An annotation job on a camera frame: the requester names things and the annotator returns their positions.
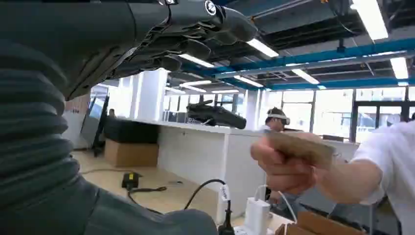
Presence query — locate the person in white shirt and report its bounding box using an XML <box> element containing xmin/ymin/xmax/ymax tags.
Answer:
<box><xmin>269</xmin><ymin>120</ymin><xmax>415</xmax><ymax>235</ymax></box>

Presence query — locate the white headset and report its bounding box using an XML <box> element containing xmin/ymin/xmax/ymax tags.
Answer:
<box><xmin>267</xmin><ymin>113</ymin><xmax>291</xmax><ymax>126</ymax></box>

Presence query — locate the wooden card box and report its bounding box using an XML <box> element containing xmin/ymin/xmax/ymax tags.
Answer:
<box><xmin>275</xmin><ymin>211</ymin><xmax>368</xmax><ymax>235</ymax></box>

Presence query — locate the ribbed grey left arm sleeve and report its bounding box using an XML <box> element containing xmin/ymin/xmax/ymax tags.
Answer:
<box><xmin>0</xmin><ymin>39</ymin><xmax>82</xmax><ymax>212</ymax></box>

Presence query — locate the person wearing headset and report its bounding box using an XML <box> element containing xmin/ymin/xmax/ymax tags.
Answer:
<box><xmin>258</xmin><ymin>107</ymin><xmax>292</xmax><ymax>133</ymax></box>

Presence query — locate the white counter partition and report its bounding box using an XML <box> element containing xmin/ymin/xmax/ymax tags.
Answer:
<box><xmin>116</xmin><ymin>117</ymin><xmax>359</xmax><ymax>221</ymax></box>

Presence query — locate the dark spare robot hand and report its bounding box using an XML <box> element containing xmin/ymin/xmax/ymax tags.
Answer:
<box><xmin>186</xmin><ymin>99</ymin><xmax>247</xmax><ymax>130</ymax></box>

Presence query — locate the black cable with white tag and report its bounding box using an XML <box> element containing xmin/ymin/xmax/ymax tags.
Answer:
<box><xmin>184</xmin><ymin>179</ymin><xmax>235</xmax><ymax>235</ymax></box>

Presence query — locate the brown cardboard box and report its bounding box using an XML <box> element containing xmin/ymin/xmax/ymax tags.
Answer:
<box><xmin>104</xmin><ymin>139</ymin><xmax>160</xmax><ymax>168</ymax></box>

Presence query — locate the brown card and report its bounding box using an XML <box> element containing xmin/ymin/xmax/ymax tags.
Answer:
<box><xmin>265</xmin><ymin>130</ymin><xmax>337</xmax><ymax>168</ymax></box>

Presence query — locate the thin black adapter cable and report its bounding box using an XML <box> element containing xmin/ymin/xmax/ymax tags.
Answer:
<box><xmin>127</xmin><ymin>186</ymin><xmax>168</xmax><ymax>215</ymax></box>

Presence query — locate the leaning dark board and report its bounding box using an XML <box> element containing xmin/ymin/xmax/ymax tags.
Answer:
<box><xmin>80</xmin><ymin>94</ymin><xmax>110</xmax><ymax>158</ymax></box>

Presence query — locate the black adapter with yellow label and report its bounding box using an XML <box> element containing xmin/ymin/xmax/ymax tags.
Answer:
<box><xmin>121</xmin><ymin>172</ymin><xmax>143</xmax><ymax>191</ymax></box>

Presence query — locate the thin white cable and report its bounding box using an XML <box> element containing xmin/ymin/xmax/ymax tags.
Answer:
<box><xmin>254</xmin><ymin>184</ymin><xmax>298</xmax><ymax>225</ymax></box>

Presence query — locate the white charger block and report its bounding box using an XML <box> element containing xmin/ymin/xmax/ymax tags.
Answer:
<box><xmin>244</xmin><ymin>197</ymin><xmax>272</xmax><ymax>235</ymax></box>

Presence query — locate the person's hand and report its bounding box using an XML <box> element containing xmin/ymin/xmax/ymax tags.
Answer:
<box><xmin>250</xmin><ymin>135</ymin><xmax>321</xmax><ymax>196</ymax></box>

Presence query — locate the black case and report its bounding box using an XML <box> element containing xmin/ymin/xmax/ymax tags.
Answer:
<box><xmin>103</xmin><ymin>116</ymin><xmax>160</xmax><ymax>144</ymax></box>

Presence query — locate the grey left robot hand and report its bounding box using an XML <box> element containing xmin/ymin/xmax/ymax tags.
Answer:
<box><xmin>0</xmin><ymin>0</ymin><xmax>258</xmax><ymax>235</ymax></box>

